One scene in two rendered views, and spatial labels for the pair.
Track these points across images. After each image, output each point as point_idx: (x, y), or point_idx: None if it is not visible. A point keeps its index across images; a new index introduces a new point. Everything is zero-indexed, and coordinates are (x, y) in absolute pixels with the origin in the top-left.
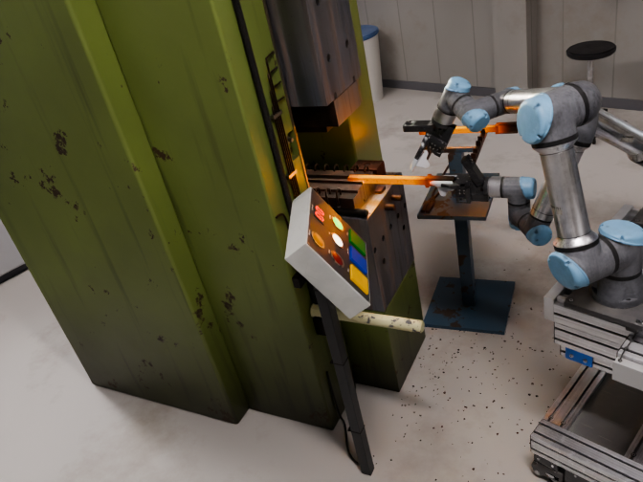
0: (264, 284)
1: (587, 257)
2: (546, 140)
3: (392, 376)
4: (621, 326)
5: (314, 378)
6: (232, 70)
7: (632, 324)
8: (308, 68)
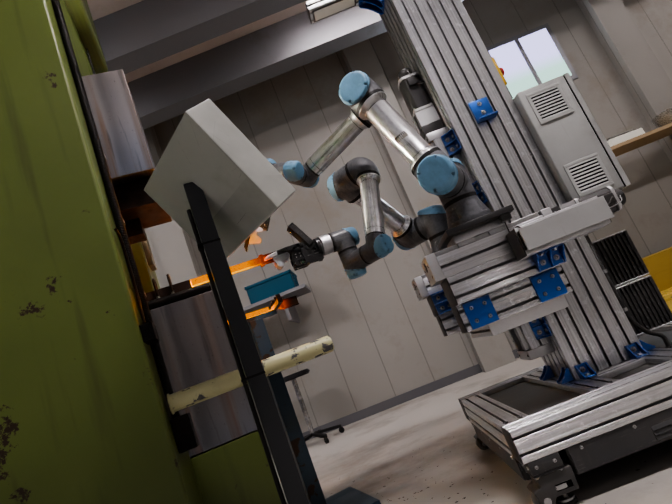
0: (88, 359)
1: (444, 154)
2: (370, 89)
3: None
4: (496, 233)
5: None
6: (65, 68)
7: (504, 207)
8: (130, 136)
